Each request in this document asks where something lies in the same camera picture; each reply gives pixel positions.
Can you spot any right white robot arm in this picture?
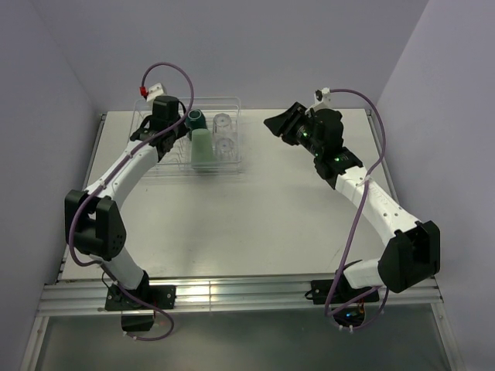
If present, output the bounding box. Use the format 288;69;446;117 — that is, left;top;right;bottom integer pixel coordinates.
264;103;440;301

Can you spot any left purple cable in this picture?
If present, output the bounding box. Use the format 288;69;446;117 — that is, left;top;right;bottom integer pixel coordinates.
67;62;195;342

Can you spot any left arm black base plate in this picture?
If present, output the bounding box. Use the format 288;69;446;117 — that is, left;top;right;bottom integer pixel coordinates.
104;284;176;311

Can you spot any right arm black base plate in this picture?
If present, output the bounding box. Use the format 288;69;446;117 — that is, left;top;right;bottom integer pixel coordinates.
305;277;380;305

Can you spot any aluminium rail frame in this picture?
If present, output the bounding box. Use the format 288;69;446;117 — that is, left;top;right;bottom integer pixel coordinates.
22;109;465;370

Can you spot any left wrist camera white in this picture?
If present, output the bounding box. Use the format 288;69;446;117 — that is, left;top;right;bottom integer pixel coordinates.
139;83;167;103

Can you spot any clear acrylic dish rack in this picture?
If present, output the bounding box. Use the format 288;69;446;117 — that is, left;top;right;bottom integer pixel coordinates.
145;97;241;179

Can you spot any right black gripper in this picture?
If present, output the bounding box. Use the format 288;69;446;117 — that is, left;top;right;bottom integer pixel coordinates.
264;102;323;157

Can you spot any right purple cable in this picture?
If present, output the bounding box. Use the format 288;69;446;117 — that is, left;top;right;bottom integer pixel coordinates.
323;87;390;330

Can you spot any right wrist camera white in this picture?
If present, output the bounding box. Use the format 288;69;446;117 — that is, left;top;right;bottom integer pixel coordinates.
313;87;331;111

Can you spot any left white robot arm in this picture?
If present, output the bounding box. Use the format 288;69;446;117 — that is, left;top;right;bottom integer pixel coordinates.
64;95;188;308

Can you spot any purple cable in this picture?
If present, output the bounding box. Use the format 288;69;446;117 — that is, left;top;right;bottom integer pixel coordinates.
67;62;195;342
323;87;390;330

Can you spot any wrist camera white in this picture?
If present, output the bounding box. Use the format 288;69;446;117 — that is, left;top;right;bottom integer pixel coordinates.
313;87;331;111
139;83;167;103

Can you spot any dark teal mug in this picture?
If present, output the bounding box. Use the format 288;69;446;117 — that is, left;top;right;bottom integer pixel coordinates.
185;109;207;131

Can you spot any light green plastic cup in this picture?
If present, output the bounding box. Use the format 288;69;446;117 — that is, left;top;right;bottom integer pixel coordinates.
190;129;216;169

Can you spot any clear glass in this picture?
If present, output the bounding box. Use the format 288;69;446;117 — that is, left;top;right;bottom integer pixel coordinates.
214;137;237;162
213;113;234;139

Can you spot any black box under left base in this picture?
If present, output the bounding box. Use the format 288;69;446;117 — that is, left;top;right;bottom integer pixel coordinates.
121;315;155;333

